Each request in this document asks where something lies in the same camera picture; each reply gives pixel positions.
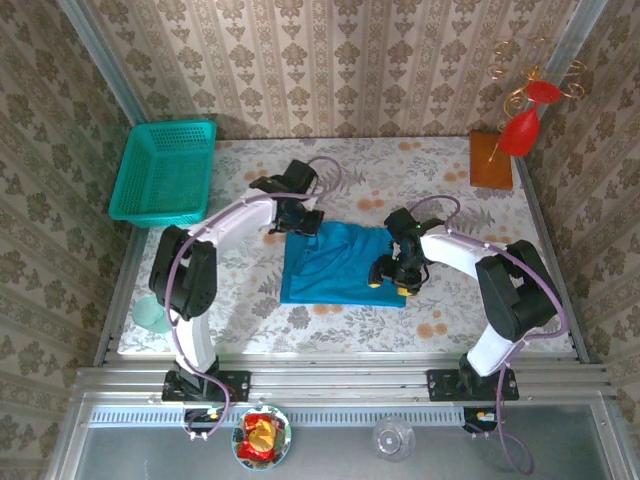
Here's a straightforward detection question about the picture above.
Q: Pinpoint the clear glass tumbler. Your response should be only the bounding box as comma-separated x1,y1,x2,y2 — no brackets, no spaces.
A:
371,415,416,462

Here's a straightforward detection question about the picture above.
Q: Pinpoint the teal plastic basket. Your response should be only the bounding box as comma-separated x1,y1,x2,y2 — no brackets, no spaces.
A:
108,119,219,230

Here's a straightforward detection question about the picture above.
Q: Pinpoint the orange wooden block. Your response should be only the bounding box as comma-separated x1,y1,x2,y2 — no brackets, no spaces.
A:
468,130,515,192

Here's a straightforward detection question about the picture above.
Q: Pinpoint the patterned round plate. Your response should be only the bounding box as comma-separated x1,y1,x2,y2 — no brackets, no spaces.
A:
230,404,294,471

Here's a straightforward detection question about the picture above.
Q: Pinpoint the red and gold ornament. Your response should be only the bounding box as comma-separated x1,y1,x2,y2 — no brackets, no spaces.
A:
487,37,587,162

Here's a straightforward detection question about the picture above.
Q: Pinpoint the red yellow snack bag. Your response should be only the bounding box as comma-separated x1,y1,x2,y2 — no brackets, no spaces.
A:
237,413,287,461

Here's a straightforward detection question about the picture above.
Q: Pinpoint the pale teal textured cup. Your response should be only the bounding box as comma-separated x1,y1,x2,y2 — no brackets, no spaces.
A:
130,294,170,335

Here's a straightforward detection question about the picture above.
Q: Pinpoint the aluminium frame rail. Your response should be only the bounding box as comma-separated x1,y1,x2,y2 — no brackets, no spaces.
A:
74,352,617,405

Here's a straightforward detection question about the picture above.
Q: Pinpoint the aluminium frame post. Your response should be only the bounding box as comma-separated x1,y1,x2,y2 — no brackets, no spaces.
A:
57,0,149,126
542,0,609,86

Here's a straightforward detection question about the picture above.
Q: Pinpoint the red plastic wine glass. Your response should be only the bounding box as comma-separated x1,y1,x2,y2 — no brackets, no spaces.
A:
497,80,560,159

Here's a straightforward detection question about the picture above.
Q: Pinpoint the black wired connector bracket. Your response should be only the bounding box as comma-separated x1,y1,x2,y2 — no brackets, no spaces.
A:
183,407,224,435
462,406,500,435

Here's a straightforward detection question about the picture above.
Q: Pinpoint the blue t-shirt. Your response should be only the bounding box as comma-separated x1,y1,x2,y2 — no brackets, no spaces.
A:
279,221,407,309

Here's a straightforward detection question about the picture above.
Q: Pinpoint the grey metal tray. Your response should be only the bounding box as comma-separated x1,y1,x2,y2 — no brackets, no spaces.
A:
47,392,640,480

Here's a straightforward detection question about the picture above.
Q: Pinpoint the floral tablecloth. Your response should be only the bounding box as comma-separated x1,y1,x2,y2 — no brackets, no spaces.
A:
117,137,574,356

